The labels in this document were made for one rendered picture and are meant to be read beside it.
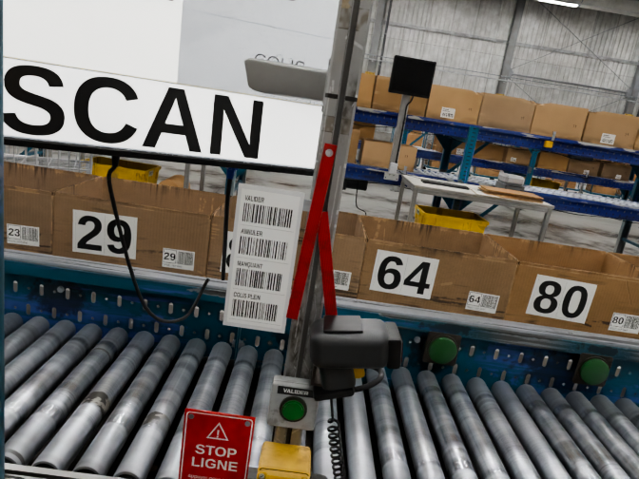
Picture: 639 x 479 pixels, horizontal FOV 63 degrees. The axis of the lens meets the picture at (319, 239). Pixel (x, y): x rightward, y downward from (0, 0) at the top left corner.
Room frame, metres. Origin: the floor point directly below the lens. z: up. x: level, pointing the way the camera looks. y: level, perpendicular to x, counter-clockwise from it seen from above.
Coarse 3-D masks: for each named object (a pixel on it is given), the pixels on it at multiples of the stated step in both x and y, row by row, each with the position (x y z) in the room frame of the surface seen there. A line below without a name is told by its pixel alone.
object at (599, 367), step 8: (592, 360) 1.21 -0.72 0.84; (600, 360) 1.21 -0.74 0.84; (584, 368) 1.21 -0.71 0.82; (592, 368) 1.21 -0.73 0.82; (600, 368) 1.21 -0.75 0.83; (608, 368) 1.21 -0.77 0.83; (584, 376) 1.21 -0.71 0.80; (592, 376) 1.21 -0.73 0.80; (600, 376) 1.21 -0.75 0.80; (592, 384) 1.21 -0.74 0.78
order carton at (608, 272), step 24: (504, 240) 1.57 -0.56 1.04; (528, 240) 1.57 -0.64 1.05; (528, 264) 1.28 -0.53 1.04; (552, 264) 1.57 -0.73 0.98; (576, 264) 1.58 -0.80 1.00; (600, 264) 1.58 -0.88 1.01; (624, 264) 1.48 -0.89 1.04; (528, 288) 1.28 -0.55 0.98; (600, 288) 1.28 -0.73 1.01; (624, 288) 1.29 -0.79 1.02; (600, 312) 1.28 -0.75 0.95; (624, 312) 1.29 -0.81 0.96; (624, 336) 1.29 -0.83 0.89
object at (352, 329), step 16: (320, 320) 0.64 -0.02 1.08; (336, 320) 0.63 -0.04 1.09; (352, 320) 0.64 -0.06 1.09; (368, 320) 0.64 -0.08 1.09; (320, 336) 0.60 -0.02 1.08; (336, 336) 0.60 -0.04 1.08; (352, 336) 0.60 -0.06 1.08; (368, 336) 0.60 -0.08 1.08; (384, 336) 0.61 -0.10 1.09; (400, 336) 0.63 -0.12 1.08; (320, 352) 0.60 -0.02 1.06; (336, 352) 0.60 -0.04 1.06; (352, 352) 0.60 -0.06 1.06; (368, 352) 0.60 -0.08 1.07; (384, 352) 0.60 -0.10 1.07; (400, 352) 0.60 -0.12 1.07; (320, 368) 0.61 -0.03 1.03; (336, 368) 0.61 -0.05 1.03; (352, 368) 0.60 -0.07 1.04; (368, 368) 0.60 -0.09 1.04; (336, 384) 0.61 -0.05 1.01; (352, 384) 0.62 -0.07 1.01; (320, 400) 0.61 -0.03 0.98
